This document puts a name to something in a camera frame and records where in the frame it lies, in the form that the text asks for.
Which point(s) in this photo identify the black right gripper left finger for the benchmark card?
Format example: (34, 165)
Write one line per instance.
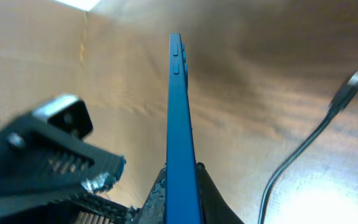
(153, 210)

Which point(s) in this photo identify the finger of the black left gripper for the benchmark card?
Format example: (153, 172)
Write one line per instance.
(44, 158)

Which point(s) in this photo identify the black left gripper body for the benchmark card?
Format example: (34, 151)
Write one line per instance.
(88, 208)

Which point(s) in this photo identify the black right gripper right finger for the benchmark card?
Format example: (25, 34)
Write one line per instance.
(214, 208)

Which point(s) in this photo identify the blue smartphone lit screen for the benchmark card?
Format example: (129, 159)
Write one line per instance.
(182, 196)

